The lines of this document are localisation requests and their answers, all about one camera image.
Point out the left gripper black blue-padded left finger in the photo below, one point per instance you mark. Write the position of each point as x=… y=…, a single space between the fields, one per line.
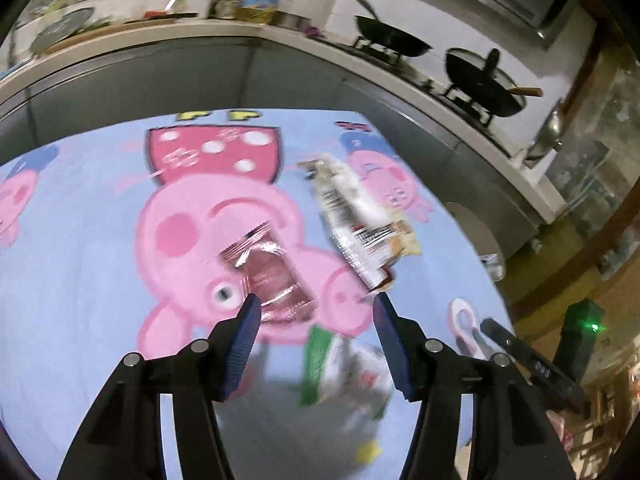
x=120 y=436

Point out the green white snack bag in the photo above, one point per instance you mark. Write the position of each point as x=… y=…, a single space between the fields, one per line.
x=340 y=371

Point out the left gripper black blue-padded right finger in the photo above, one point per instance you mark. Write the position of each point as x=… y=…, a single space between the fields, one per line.
x=512 y=436

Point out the black frying pan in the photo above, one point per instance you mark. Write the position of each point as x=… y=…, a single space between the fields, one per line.
x=389 y=37

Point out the wooden cutting board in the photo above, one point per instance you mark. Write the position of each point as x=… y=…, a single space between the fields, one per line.
x=106 y=30

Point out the pink foil snack wrapper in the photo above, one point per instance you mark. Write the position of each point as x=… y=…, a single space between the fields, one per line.
x=268 y=272

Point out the black wok with lid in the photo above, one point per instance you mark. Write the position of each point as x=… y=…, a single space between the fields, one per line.
x=478 y=80

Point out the red white snack wrapper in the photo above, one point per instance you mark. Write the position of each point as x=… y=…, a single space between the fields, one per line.
x=370 y=235

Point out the round black grid lid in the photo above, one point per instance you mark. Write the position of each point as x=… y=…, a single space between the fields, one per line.
x=61 y=29

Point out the black device green light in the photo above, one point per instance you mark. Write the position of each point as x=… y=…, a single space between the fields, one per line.
x=579 y=333

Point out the black gas stove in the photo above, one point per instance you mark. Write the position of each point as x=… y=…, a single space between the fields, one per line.
x=393 y=63

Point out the grey cabinet fronts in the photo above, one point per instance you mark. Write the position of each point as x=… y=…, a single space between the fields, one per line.
x=208 y=73

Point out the beige trash bin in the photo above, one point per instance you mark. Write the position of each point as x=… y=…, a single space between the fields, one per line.
x=482 y=239

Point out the steel pot lid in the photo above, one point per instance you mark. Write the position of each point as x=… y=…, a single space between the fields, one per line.
x=548 y=137

